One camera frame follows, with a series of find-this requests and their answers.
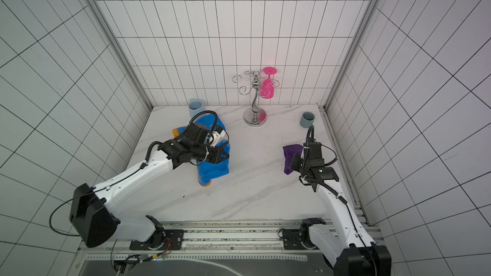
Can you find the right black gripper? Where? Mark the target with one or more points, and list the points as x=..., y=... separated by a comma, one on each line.
x=298, y=163

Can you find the light blue mug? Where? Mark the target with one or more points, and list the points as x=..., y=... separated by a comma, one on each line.
x=195, y=106

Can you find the pink wine glass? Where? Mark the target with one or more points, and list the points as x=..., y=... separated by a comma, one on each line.
x=267, y=88

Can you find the aluminium mounting rail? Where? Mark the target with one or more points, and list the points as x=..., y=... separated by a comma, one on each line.
x=206, y=241

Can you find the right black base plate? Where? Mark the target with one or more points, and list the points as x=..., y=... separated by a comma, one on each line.
x=292, y=240

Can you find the purple cloth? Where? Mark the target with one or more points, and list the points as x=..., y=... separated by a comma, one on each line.
x=290, y=151

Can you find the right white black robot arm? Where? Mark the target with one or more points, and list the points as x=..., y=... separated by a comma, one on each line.
x=349, y=250

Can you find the grey-teal cup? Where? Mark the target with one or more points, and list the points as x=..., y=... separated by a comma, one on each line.
x=307, y=119

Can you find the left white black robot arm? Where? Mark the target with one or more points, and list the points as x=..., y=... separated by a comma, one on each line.
x=100, y=213

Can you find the chrome glass holder stand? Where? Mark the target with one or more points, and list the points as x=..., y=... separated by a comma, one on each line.
x=255, y=116

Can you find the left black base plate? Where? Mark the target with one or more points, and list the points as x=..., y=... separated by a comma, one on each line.
x=168, y=239

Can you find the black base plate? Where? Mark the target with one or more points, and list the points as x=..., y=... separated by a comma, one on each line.
x=292, y=240
x=168, y=239

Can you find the blue rubber boot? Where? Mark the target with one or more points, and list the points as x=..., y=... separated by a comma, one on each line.
x=216, y=167
x=201, y=128

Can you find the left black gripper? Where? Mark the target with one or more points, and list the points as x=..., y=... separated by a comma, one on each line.
x=216, y=158

